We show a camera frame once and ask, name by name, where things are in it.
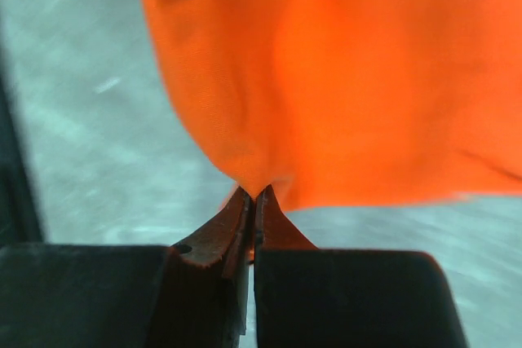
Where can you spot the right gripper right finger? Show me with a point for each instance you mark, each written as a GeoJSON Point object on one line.
{"type": "Point", "coordinates": [328, 298]}

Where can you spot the orange t shirt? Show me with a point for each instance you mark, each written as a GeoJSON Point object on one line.
{"type": "Point", "coordinates": [348, 102]}

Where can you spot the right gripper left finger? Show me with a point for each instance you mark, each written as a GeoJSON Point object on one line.
{"type": "Point", "coordinates": [190, 294]}

